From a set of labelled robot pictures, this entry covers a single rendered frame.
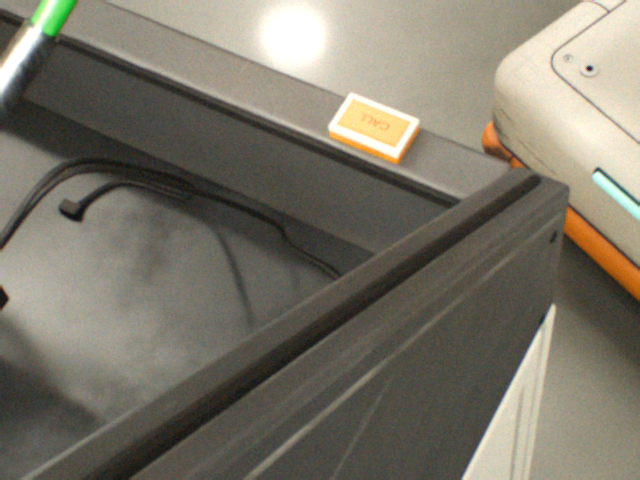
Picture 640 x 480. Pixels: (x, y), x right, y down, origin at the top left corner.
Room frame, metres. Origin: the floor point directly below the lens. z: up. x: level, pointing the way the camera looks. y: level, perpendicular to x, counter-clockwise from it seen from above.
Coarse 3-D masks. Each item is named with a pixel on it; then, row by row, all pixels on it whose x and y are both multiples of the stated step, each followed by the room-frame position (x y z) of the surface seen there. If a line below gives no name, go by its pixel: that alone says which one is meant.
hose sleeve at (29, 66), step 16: (32, 32) 0.40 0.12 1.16; (16, 48) 0.39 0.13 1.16; (32, 48) 0.39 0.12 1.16; (48, 48) 0.39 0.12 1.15; (0, 64) 0.39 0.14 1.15; (16, 64) 0.39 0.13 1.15; (32, 64) 0.39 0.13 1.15; (0, 80) 0.38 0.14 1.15; (16, 80) 0.38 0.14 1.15; (32, 80) 0.39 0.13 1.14; (0, 96) 0.38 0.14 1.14; (16, 96) 0.38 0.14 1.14; (0, 112) 0.38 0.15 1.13
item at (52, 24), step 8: (48, 0) 0.41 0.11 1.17; (56, 0) 0.40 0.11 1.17; (64, 0) 0.40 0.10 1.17; (72, 0) 0.40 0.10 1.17; (40, 8) 0.41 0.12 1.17; (48, 8) 0.40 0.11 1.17; (56, 8) 0.40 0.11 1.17; (64, 8) 0.40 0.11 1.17; (72, 8) 0.40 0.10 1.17; (32, 16) 0.41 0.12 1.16; (40, 16) 0.40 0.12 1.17; (48, 16) 0.40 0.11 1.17; (56, 16) 0.40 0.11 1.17; (64, 16) 0.40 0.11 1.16; (40, 24) 0.40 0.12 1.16; (48, 24) 0.40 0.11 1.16; (56, 24) 0.40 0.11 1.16; (48, 32) 0.40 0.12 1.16; (56, 32) 0.40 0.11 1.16
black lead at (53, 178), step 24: (72, 168) 0.42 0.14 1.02; (96, 168) 0.42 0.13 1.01; (120, 168) 0.43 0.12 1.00; (144, 168) 0.47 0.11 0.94; (48, 192) 0.41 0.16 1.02; (96, 192) 0.53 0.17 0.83; (168, 192) 0.52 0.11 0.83; (192, 192) 0.45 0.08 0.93; (24, 216) 0.40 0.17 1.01; (72, 216) 0.51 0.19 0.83; (264, 216) 0.46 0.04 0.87; (0, 240) 0.39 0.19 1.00; (288, 240) 0.46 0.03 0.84
